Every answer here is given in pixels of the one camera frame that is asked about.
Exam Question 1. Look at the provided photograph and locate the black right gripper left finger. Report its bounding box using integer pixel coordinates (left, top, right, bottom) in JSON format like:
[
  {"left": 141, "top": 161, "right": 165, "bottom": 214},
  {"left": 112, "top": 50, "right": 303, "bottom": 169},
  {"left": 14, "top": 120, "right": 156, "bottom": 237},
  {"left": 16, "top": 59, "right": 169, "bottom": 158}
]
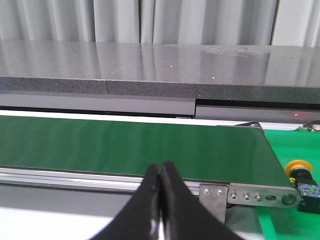
[{"left": 92, "top": 164, "right": 160, "bottom": 240}]

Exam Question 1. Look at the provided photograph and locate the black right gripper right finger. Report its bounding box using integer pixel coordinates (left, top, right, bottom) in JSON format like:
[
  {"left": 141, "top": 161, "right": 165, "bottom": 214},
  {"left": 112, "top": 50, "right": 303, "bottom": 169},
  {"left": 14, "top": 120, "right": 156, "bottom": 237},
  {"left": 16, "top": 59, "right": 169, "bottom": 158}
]
[{"left": 160, "top": 161, "right": 241, "bottom": 240}]

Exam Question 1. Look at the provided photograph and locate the yellow black push button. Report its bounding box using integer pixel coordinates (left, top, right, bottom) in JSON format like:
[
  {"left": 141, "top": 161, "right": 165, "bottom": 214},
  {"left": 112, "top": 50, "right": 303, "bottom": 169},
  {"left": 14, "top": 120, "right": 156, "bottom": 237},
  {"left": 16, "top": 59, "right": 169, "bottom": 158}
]
[{"left": 284, "top": 159, "right": 320, "bottom": 214}]

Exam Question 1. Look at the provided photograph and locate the green conveyor belt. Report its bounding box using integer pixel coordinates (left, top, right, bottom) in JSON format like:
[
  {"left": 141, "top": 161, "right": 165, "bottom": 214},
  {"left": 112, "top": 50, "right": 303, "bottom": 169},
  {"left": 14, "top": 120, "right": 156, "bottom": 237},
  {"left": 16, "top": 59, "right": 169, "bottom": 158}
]
[{"left": 0, "top": 116, "right": 290, "bottom": 187}]

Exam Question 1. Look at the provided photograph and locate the bright green mat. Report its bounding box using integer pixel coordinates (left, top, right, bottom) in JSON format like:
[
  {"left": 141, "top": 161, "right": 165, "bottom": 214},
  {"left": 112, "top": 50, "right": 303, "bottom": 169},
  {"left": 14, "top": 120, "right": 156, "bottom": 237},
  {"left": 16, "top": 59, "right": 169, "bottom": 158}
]
[{"left": 256, "top": 130, "right": 320, "bottom": 240}]

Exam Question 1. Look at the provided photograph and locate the grey panel under countertop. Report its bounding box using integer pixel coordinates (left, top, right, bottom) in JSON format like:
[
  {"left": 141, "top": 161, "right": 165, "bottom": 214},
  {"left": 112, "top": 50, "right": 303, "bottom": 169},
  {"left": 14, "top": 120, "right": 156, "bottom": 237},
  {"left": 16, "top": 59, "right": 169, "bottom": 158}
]
[{"left": 0, "top": 90, "right": 320, "bottom": 124}]

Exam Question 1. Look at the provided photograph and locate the grey stone countertop slab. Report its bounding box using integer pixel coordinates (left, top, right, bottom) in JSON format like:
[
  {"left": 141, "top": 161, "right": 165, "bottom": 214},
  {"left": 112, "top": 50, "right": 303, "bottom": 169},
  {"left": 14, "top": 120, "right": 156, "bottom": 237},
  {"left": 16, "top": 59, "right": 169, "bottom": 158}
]
[{"left": 0, "top": 40, "right": 320, "bottom": 107}]

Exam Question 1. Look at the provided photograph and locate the white pleated curtain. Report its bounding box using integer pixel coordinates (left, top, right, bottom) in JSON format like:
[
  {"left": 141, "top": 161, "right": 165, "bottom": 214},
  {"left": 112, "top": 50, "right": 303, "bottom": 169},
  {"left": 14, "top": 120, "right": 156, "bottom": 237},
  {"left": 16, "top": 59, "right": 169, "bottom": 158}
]
[{"left": 0, "top": 0, "right": 320, "bottom": 47}]

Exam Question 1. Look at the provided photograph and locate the metal conveyor end bracket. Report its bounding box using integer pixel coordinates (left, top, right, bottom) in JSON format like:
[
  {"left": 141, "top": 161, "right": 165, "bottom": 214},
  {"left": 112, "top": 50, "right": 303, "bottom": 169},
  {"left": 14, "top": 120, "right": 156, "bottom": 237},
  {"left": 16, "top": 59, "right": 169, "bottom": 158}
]
[{"left": 199, "top": 183, "right": 301, "bottom": 223}]

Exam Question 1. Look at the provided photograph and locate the aluminium conveyor side rail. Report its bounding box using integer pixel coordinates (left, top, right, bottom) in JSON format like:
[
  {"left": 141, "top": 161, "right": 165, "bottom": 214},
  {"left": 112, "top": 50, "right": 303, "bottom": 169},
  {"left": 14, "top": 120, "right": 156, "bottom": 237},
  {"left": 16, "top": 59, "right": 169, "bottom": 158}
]
[{"left": 0, "top": 166, "right": 201, "bottom": 195}]

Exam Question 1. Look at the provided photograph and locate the small wired sensor board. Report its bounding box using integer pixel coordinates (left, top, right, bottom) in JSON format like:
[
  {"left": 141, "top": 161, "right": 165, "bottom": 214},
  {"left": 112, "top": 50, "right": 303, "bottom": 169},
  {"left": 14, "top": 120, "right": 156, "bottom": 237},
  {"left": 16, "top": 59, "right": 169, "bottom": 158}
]
[{"left": 296, "top": 120, "right": 320, "bottom": 133}]

